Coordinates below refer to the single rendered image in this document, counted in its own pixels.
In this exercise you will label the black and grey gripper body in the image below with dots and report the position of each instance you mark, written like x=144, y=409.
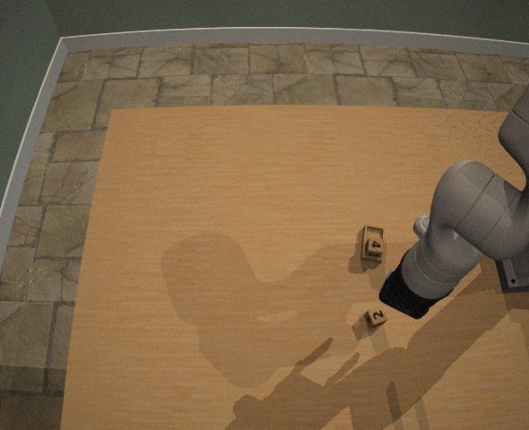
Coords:
x=411, y=289

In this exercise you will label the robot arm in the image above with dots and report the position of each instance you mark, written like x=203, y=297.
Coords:
x=489, y=215

